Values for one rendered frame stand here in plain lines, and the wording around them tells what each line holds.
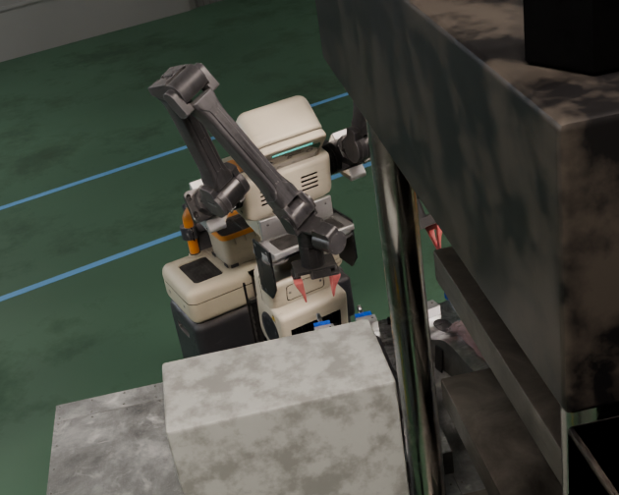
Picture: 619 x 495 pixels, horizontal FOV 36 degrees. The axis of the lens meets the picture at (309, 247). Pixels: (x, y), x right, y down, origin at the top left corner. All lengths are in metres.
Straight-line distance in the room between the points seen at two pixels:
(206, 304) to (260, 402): 1.67
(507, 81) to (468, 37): 0.09
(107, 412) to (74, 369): 1.74
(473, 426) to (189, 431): 0.44
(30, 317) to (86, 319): 0.30
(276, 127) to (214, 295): 0.66
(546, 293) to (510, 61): 0.15
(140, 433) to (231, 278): 0.72
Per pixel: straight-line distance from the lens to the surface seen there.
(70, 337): 4.43
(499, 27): 0.70
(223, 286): 2.89
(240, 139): 2.12
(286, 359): 1.30
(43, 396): 4.09
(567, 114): 0.54
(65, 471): 2.33
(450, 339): 2.31
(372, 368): 1.25
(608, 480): 0.60
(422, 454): 1.63
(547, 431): 1.04
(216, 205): 2.35
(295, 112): 2.48
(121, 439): 2.36
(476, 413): 1.45
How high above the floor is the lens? 2.20
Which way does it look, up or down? 28 degrees down
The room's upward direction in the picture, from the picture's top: 9 degrees counter-clockwise
